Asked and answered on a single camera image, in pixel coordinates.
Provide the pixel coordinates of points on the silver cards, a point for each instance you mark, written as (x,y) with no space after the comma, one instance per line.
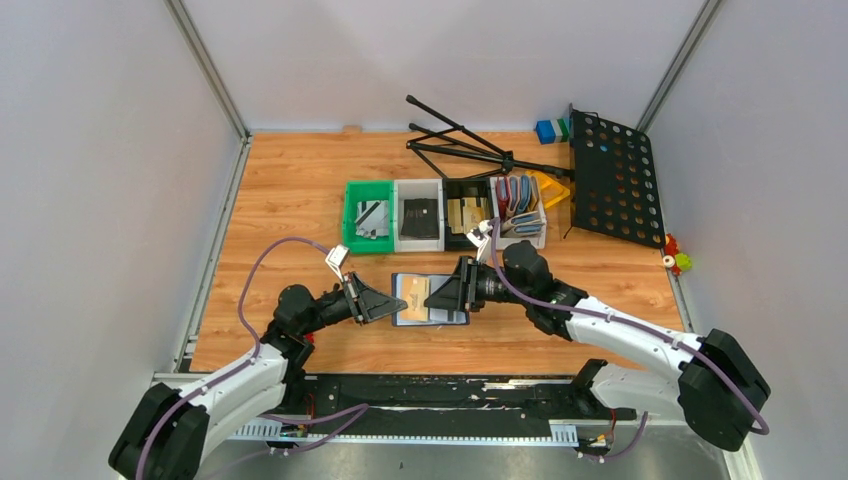
(372,219)

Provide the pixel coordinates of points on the white bin with card holders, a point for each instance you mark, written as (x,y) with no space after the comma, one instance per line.
(518,206)

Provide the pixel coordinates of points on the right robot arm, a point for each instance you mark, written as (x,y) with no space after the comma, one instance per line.
(707,381)

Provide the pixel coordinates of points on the colourful small toy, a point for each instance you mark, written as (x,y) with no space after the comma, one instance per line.
(673,258)

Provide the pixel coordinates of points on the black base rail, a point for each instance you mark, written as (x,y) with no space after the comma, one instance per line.
(489,406)

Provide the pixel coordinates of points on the gold cards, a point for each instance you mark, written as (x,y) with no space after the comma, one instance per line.
(465,213)

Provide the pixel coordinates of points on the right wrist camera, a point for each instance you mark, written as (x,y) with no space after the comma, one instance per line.
(481,237)

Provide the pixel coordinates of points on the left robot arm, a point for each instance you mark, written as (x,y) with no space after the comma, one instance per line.
(173,430)

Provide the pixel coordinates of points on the green bin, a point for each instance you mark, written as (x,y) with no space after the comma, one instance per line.
(357,191)

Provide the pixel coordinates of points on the black perforated stand plate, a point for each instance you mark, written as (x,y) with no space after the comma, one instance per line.
(614,184)

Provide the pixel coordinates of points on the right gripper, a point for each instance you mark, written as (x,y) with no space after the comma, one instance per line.
(465,283)

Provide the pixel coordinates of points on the white bin with black cards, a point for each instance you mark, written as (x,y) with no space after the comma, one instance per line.
(417,188)

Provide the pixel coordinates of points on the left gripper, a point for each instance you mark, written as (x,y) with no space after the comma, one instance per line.
(356,298)

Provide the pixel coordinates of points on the yellow triangle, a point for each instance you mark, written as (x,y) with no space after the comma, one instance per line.
(546,191)

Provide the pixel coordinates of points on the black cards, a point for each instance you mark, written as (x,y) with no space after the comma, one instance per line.
(420,219)

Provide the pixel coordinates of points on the black music stand tripod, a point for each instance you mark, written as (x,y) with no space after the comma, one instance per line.
(460,142)

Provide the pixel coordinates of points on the blue card holder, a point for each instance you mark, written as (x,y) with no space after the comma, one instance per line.
(437,318)

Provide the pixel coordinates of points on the blue green white blocks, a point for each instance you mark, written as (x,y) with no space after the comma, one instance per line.
(553,131)

